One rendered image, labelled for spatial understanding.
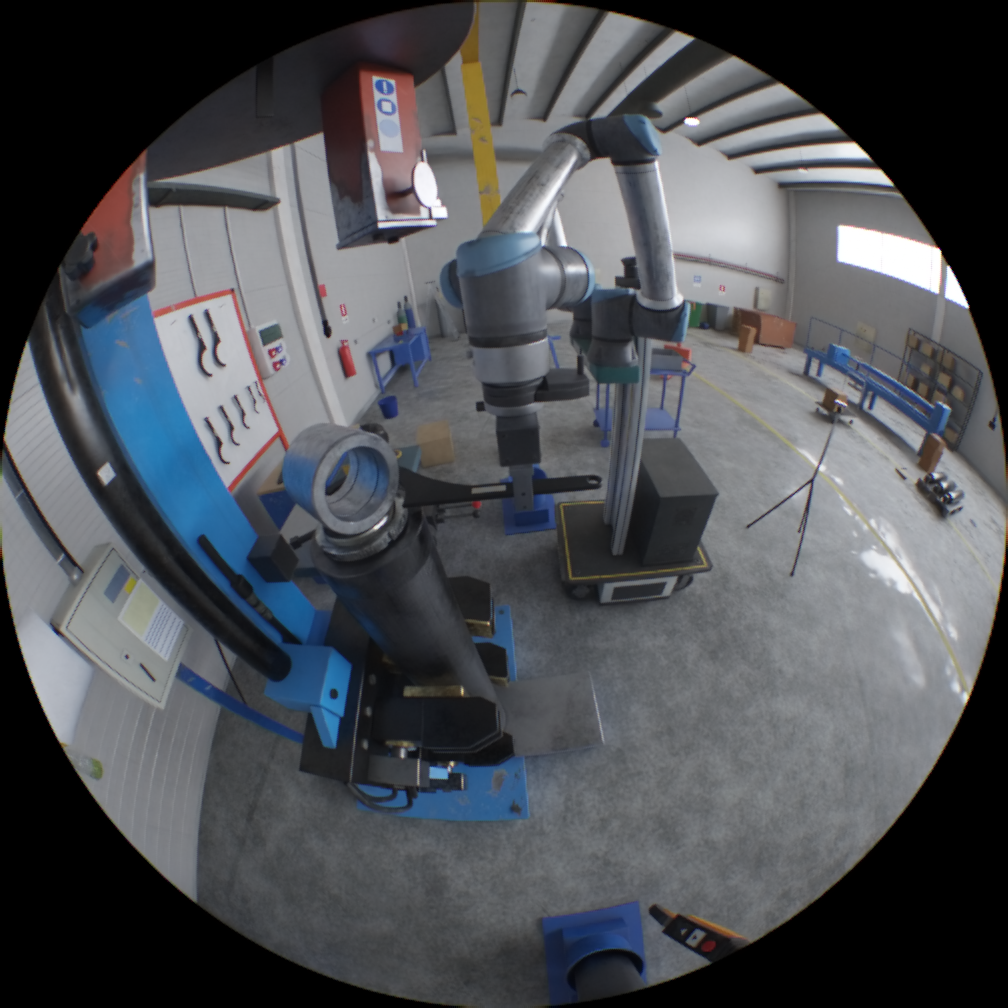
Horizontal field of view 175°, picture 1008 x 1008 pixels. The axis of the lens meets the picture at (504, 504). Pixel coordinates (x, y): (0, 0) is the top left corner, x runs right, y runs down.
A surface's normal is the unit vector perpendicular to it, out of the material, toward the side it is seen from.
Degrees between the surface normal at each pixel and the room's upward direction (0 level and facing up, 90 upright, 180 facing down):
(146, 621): 90
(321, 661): 0
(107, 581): 90
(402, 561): 90
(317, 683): 0
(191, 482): 90
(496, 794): 0
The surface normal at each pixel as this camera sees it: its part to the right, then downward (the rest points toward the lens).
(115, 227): 0.83, 0.29
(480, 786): -0.11, -0.76
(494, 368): -0.40, 0.62
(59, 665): 0.98, -0.17
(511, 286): 0.22, 0.61
